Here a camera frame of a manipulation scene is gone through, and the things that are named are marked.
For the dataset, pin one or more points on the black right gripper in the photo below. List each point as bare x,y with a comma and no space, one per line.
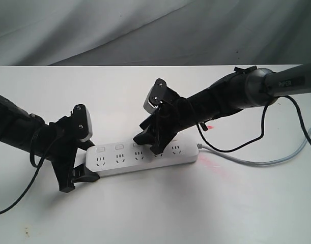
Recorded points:
160,128

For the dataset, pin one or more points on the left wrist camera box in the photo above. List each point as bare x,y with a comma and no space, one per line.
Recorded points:
81,123

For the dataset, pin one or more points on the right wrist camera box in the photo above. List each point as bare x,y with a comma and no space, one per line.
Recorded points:
155,96

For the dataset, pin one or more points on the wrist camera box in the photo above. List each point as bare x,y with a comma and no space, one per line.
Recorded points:
155,96
81,123

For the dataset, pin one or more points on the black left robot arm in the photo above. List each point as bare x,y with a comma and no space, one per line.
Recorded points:
27,132

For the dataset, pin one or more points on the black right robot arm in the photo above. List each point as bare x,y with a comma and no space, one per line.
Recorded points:
247,88

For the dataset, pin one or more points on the white backdrop cloth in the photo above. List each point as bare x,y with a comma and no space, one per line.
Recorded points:
154,33

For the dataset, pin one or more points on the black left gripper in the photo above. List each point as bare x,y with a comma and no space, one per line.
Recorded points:
63,153

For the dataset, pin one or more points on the white five-outlet power strip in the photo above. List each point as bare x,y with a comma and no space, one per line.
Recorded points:
126,157

